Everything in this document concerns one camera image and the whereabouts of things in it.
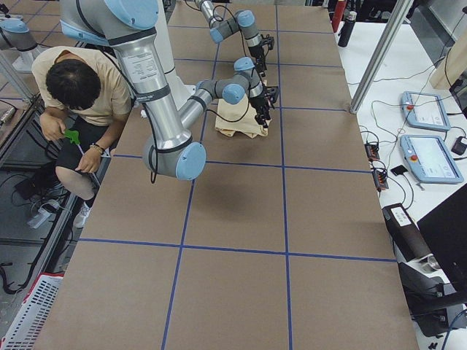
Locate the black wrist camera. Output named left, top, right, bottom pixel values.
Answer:
left=266, top=86, right=280, bottom=104
left=260, top=34, right=274, bottom=51

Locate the aluminium frame post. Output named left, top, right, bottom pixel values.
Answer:
left=350, top=0, right=414, bottom=114

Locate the white perforated basket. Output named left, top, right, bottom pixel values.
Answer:
left=1, top=273, right=63, bottom=350

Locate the orange connector board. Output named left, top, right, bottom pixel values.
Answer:
left=364, top=143, right=380, bottom=161

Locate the far blue teach pendant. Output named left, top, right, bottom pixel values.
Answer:
left=401, top=91, right=451, bottom=132

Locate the near blue teach pendant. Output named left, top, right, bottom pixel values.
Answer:
left=399, top=135, right=464, bottom=184

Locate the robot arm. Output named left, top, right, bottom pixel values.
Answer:
left=60, top=1, right=279, bottom=180
left=195, top=0, right=274, bottom=77

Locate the seated person in beige shirt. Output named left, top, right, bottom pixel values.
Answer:
left=31, top=46, right=132, bottom=228

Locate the black tumbler bottle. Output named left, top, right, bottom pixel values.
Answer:
left=337, top=11, right=358, bottom=47

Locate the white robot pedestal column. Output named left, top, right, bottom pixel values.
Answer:
left=154, top=0, right=195, bottom=111

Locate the black monitor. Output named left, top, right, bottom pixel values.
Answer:
left=417, top=186, right=466, bottom=291

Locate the red bottle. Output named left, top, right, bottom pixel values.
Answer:
left=331, top=0, right=347, bottom=33

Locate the black power adapter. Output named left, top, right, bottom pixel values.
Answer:
left=451, top=136, right=467, bottom=155

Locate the cream long-sleeve graphic shirt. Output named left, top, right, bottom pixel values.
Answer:
left=215, top=94, right=269, bottom=139

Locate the green handled tool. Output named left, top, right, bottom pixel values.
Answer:
left=61, top=128, right=85, bottom=155

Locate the blue teach pendant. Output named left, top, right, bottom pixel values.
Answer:
left=401, top=91, right=451, bottom=132
left=399, top=135, right=464, bottom=184

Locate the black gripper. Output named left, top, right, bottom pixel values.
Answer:
left=248, top=44, right=267, bottom=71
left=250, top=94, right=271, bottom=124

